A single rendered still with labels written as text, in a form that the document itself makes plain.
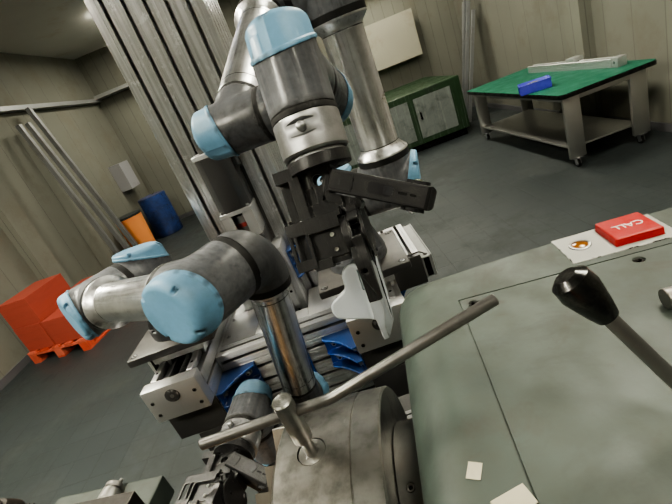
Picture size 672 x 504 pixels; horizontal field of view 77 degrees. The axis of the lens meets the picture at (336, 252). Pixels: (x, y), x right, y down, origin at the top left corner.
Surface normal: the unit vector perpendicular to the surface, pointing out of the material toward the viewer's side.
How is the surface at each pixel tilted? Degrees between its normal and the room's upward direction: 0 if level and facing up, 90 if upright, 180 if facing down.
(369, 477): 20
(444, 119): 90
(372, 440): 6
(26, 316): 90
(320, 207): 70
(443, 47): 90
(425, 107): 90
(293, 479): 16
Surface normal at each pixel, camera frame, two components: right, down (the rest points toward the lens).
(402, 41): 0.06, 0.37
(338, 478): -0.35, -0.70
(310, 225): -0.18, 0.10
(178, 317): -0.41, 0.49
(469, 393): -0.35, -0.86
